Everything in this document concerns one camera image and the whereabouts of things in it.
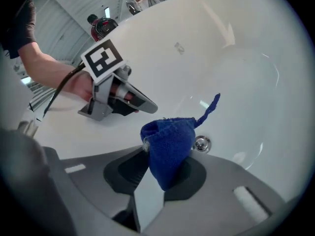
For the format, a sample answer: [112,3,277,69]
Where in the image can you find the black backpack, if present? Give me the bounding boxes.
[95,18,119,38]

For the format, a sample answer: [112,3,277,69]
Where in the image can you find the chrome bathtub drain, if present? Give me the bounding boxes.
[192,135,212,154]

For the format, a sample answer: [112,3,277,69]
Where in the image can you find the black shirt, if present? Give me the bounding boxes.
[1,0,37,59]

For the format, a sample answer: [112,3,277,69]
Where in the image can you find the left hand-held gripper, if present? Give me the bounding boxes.
[78,38,158,122]

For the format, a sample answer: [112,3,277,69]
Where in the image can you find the person's left forearm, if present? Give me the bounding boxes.
[18,42,84,93]

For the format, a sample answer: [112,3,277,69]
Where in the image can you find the person's left hand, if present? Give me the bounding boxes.
[70,70,95,102]

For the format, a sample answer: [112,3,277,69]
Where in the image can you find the white bathtub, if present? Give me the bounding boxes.
[31,0,313,204]

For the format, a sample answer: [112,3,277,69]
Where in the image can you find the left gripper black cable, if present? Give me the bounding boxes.
[43,60,86,119]

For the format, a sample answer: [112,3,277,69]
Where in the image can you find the blue cloth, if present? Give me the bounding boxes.
[140,93,221,191]

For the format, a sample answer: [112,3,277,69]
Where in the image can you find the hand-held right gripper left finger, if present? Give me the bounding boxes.
[43,145,148,236]

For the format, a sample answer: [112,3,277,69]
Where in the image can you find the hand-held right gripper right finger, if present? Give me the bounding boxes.
[145,155,287,236]

